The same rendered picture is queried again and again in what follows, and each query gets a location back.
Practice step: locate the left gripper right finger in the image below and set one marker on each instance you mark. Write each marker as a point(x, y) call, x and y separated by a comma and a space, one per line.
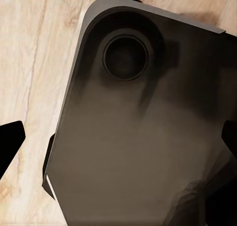
point(229, 136)

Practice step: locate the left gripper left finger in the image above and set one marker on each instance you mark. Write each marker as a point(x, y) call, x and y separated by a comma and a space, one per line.
point(12, 136)

